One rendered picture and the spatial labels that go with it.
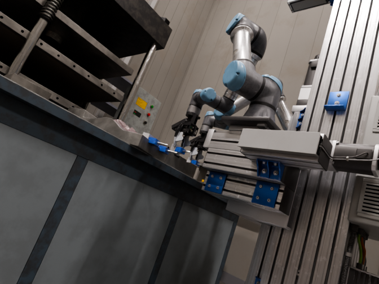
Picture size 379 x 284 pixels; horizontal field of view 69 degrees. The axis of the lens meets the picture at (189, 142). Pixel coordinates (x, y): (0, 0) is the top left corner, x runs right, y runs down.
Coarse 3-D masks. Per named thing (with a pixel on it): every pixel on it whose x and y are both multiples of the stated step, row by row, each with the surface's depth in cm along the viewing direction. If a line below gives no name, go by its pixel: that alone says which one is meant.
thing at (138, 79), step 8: (152, 48) 225; (152, 56) 226; (144, 64) 221; (144, 72) 220; (136, 80) 217; (136, 88) 216; (128, 96) 213; (88, 104) 259; (128, 104) 212; (120, 112) 210
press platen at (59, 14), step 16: (0, 0) 183; (16, 0) 176; (32, 0) 169; (16, 16) 197; (32, 16) 189; (64, 16) 181; (64, 32) 194; (80, 32) 190; (64, 48) 220; (80, 48) 210; (96, 48) 201; (80, 64) 240; (96, 64) 228; (112, 64) 217
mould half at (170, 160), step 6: (168, 156) 146; (174, 156) 149; (180, 156) 153; (168, 162) 146; (174, 162) 150; (180, 162) 153; (180, 168) 154; (186, 168) 157; (192, 168) 161; (186, 174) 158; (192, 174) 162
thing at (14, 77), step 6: (12, 78) 102; (18, 78) 103; (24, 78) 105; (24, 84) 105; (30, 84) 107; (30, 90) 107; (36, 90) 108; (42, 90) 110; (42, 96) 110; (48, 96) 112
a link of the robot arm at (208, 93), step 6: (204, 90) 144; (210, 90) 145; (198, 96) 150; (204, 96) 144; (210, 96) 144; (216, 96) 148; (198, 102) 152; (204, 102) 148; (210, 102) 148; (216, 102) 148
